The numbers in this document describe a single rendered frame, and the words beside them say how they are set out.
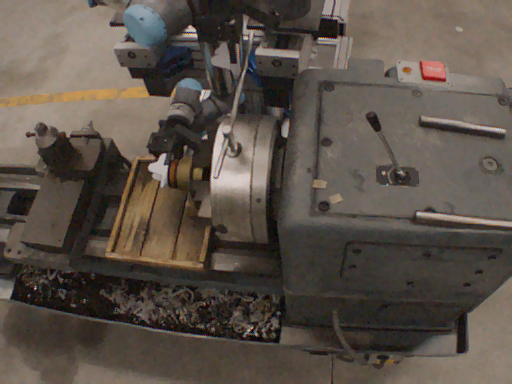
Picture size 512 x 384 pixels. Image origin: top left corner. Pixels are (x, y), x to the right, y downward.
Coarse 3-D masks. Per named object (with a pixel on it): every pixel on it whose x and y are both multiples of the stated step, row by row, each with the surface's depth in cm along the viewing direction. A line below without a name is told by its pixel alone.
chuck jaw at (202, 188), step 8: (192, 184) 107; (200, 184) 107; (208, 184) 106; (192, 192) 107; (200, 192) 105; (208, 192) 105; (200, 200) 104; (208, 200) 104; (200, 208) 102; (208, 208) 102; (200, 216) 101; (208, 216) 101; (200, 224) 104; (208, 224) 103; (224, 232) 102
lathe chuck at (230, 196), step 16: (240, 128) 98; (256, 128) 97; (240, 144) 95; (224, 160) 94; (240, 160) 94; (224, 176) 94; (240, 176) 93; (224, 192) 94; (240, 192) 94; (224, 208) 96; (240, 208) 95; (224, 224) 98; (240, 224) 98; (240, 240) 105
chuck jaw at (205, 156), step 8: (208, 128) 103; (216, 128) 103; (208, 136) 104; (200, 144) 105; (208, 144) 105; (200, 152) 106; (208, 152) 106; (192, 160) 107; (200, 160) 107; (208, 160) 107
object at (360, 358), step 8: (336, 304) 117; (336, 312) 116; (336, 320) 116; (336, 328) 117; (344, 336) 120; (344, 344) 121; (352, 352) 124; (344, 360) 175; (352, 360) 175; (360, 360) 127; (368, 360) 135; (376, 360) 159; (384, 360) 146; (392, 360) 157; (400, 360) 157; (376, 368) 180
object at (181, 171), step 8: (176, 160) 110; (184, 160) 109; (168, 168) 108; (176, 168) 108; (184, 168) 107; (192, 168) 108; (200, 168) 108; (168, 176) 108; (176, 176) 108; (184, 176) 107; (192, 176) 108; (200, 176) 108; (208, 176) 113; (168, 184) 110; (176, 184) 109; (184, 184) 108
